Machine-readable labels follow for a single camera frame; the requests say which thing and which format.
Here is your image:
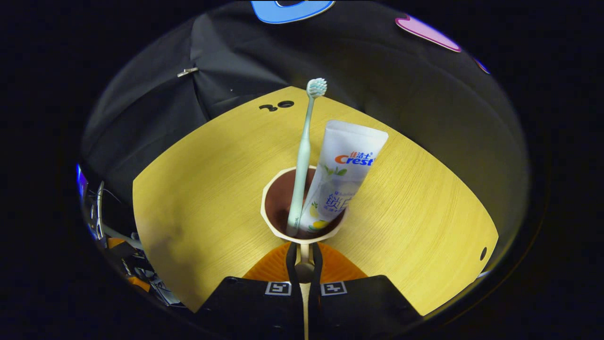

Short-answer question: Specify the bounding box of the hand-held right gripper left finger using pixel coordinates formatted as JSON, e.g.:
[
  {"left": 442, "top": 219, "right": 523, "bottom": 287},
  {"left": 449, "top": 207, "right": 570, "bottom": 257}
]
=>
[{"left": 196, "top": 242, "right": 302, "bottom": 340}]

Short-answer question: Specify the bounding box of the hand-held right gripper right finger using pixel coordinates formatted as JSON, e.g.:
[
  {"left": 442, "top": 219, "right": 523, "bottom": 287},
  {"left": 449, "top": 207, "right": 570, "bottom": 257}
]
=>
[{"left": 309, "top": 242, "right": 423, "bottom": 338}]

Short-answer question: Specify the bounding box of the beige cup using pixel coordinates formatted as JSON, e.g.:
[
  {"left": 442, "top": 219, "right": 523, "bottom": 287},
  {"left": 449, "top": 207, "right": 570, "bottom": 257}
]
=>
[{"left": 260, "top": 165, "right": 349, "bottom": 340}]

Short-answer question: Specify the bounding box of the pale green toothbrush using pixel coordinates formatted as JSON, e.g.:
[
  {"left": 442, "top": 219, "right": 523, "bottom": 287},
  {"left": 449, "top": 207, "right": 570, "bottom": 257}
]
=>
[{"left": 286, "top": 78, "right": 327, "bottom": 238}]

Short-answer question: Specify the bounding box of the white toothpaste tube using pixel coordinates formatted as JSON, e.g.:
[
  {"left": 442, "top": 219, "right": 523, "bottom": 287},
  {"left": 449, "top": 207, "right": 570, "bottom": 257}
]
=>
[{"left": 298, "top": 119, "right": 389, "bottom": 233}]

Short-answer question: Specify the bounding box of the black backdrop cloth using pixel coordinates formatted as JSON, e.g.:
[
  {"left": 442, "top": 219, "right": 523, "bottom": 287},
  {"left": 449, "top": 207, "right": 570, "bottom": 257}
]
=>
[{"left": 78, "top": 0, "right": 529, "bottom": 265}]

